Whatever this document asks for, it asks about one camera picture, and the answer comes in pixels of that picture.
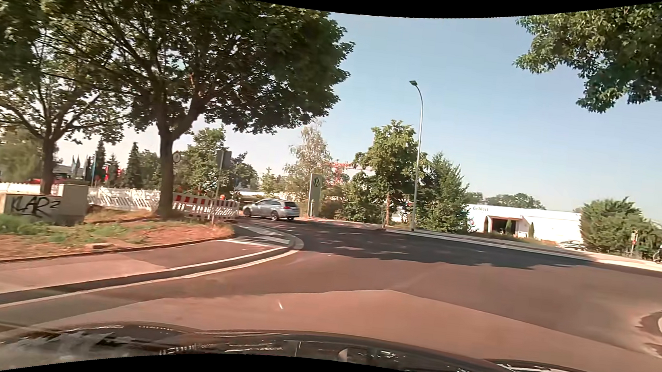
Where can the tall pale sign pylon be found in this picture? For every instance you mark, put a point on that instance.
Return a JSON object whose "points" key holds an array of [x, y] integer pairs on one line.
{"points": [[315, 193]]}

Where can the silver estate car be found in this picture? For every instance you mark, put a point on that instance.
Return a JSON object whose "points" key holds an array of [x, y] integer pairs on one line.
{"points": [[273, 209]]}

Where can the group of green trees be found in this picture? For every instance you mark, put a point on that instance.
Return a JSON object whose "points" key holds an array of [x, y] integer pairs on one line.
{"points": [[404, 181]]}

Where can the road markings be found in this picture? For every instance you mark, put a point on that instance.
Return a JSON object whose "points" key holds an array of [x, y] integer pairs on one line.
{"points": [[251, 261]]}

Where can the red and white construction barrier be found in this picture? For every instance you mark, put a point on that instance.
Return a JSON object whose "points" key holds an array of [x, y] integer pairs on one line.
{"points": [[205, 205]]}

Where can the grey asphalt road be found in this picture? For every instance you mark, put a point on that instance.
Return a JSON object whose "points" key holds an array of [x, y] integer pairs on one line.
{"points": [[419, 279]]}

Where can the large leafy tree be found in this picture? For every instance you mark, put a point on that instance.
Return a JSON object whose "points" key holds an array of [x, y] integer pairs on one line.
{"points": [[15, 58], [197, 64]]}

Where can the row of distant trees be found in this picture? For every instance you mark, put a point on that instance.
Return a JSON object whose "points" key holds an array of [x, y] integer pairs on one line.
{"points": [[126, 169]]}

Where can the white low building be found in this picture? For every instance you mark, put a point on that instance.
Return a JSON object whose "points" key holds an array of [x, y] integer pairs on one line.
{"points": [[533, 224]]}

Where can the white lattice fence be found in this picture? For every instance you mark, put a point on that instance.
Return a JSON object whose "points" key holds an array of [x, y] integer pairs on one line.
{"points": [[117, 197]]}

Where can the pale pavement beyond junction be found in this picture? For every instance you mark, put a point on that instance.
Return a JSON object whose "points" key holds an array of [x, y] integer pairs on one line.
{"points": [[543, 249]]}

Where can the round green bush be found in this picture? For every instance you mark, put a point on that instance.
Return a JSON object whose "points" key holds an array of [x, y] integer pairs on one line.
{"points": [[612, 228]]}

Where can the grey paved pavement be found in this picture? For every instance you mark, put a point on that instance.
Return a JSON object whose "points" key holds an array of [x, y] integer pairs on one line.
{"points": [[56, 269]]}

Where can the grey concrete block with graffiti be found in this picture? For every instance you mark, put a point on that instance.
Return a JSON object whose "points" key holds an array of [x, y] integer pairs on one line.
{"points": [[44, 204]]}

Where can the grass and dirt verge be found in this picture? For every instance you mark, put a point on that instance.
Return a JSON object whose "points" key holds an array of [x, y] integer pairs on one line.
{"points": [[29, 230]]}

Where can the overhanging tree branches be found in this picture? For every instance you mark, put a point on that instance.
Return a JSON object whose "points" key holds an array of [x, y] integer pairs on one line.
{"points": [[635, 51]]}

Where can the tall curved lamp post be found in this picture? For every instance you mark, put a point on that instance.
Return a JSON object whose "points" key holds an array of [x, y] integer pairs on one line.
{"points": [[418, 158]]}

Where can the road sign on post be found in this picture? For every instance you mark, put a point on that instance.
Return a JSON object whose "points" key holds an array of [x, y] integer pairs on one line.
{"points": [[221, 169]]}

